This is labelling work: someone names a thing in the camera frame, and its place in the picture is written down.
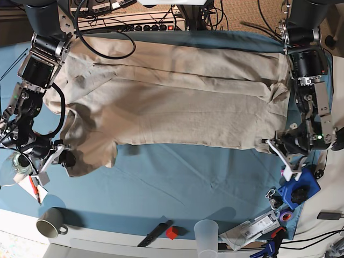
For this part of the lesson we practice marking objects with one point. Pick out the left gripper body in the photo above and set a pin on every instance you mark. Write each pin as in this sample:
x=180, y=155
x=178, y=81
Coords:
x=293, y=144

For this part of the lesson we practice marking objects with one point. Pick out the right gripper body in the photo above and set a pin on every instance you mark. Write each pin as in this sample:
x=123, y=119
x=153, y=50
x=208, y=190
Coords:
x=42, y=149

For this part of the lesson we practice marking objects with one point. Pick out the beige T-shirt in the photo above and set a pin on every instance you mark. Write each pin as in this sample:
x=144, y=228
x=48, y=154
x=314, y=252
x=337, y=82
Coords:
x=166, y=94

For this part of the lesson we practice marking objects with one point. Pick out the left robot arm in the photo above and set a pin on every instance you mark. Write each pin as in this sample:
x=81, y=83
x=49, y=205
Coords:
x=301, y=35

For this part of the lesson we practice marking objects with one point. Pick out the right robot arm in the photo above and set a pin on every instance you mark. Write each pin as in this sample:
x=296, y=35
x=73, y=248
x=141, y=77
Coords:
x=53, y=28

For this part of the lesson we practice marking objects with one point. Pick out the white paper note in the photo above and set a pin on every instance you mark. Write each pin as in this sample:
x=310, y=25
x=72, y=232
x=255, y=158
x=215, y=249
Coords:
x=25, y=184

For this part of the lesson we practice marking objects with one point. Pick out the clear tape roll with holder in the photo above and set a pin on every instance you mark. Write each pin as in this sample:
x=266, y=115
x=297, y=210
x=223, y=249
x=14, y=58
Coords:
x=14, y=169

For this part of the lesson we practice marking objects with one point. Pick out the red pen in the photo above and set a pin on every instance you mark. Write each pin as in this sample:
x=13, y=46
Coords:
x=35, y=190

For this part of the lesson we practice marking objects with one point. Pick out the black computer mouse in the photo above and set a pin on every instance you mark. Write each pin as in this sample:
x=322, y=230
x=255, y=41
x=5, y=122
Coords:
x=337, y=146

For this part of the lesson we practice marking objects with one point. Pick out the blue case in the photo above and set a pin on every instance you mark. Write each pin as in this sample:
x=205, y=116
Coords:
x=294, y=193

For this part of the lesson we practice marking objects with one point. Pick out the keyring with carabiner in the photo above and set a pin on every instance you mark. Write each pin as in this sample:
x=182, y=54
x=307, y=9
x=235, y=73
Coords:
x=275, y=200

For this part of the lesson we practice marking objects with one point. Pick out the grey ceramic mug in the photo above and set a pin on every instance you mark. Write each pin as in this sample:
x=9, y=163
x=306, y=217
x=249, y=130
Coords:
x=51, y=224

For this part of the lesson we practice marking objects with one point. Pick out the purple tape roll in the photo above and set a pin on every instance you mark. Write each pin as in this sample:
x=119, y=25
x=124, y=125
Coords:
x=285, y=215

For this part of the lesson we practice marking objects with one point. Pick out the black phone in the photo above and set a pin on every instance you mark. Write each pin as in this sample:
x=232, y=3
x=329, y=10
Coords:
x=329, y=216

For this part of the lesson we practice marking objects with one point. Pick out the blue table cloth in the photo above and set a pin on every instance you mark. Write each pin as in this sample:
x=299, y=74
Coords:
x=151, y=184

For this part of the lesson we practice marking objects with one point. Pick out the packaged item card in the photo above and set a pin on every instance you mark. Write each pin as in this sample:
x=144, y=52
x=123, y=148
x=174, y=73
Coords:
x=249, y=231

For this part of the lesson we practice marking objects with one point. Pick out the blue black clamp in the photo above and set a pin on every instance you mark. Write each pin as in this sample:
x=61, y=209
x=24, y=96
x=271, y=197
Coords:
x=272, y=246

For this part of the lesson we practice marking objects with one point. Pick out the translucent plastic cup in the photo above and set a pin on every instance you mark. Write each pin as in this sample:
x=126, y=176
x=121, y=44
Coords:
x=206, y=235

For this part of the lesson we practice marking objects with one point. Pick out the red cube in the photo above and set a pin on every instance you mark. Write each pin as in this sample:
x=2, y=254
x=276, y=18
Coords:
x=172, y=232

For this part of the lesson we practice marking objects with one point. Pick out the power strip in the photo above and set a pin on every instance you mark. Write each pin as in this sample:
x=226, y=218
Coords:
x=179, y=26

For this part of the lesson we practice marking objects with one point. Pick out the black cable ties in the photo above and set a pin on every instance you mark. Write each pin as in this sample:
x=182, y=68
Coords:
x=16, y=61

